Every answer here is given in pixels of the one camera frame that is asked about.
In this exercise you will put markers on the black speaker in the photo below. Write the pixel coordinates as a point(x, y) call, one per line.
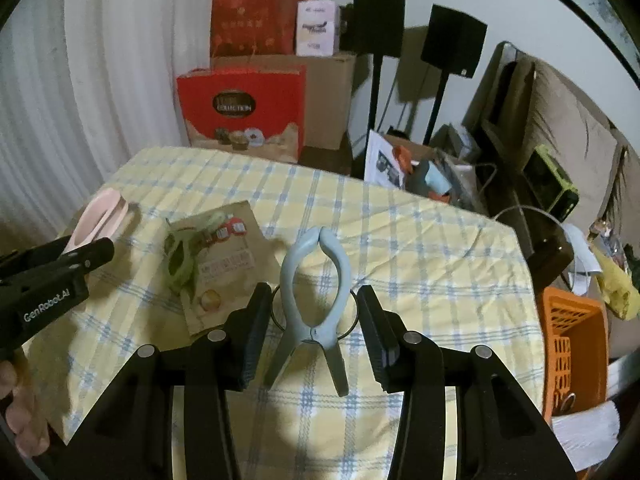
point(379, 31)
point(453, 44)

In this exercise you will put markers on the brown sofa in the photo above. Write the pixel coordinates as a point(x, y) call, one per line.
point(524, 102)

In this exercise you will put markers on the red gift box top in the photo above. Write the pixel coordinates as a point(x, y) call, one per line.
point(246, 27)

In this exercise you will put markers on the right black speaker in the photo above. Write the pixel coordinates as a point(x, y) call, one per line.
point(453, 44)

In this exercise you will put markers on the framed ink painting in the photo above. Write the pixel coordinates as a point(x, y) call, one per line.
point(602, 17)

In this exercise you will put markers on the brown cardboard box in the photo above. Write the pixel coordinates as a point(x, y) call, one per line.
point(328, 91)

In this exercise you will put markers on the person left hand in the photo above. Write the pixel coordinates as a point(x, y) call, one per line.
point(23, 415)

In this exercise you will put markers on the red gift box front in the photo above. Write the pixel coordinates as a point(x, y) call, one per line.
point(250, 110)

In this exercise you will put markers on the green black power station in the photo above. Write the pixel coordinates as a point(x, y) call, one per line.
point(550, 183)

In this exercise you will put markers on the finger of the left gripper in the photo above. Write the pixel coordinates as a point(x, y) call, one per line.
point(41, 267)

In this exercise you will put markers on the small snack packet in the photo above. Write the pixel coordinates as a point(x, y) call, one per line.
point(234, 261)

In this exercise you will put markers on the green plastic clip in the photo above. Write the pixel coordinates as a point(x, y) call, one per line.
point(181, 247)

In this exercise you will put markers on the left black speaker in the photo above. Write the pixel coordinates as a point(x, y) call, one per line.
point(379, 31)

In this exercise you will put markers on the pink plastic clip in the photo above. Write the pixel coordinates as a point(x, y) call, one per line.
point(101, 218)

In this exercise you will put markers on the pink white small box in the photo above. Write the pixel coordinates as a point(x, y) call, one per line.
point(317, 28)

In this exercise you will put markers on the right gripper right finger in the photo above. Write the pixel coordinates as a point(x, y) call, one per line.
point(401, 359)

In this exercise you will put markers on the light blue plastic clip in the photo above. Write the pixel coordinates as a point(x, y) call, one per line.
point(308, 320)

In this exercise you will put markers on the white dome device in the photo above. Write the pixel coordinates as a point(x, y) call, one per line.
point(585, 265)

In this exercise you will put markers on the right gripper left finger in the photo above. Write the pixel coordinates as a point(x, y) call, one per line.
point(227, 356)

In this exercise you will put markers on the orange plastic basket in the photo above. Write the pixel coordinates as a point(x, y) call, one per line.
point(576, 341)

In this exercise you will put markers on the yellow cloth bag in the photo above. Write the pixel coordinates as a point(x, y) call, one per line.
point(617, 289)

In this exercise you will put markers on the white foam net sheet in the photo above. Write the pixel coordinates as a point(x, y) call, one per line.
point(588, 437)

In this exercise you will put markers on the red gift box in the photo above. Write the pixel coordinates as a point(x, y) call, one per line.
point(250, 110)
point(246, 27)

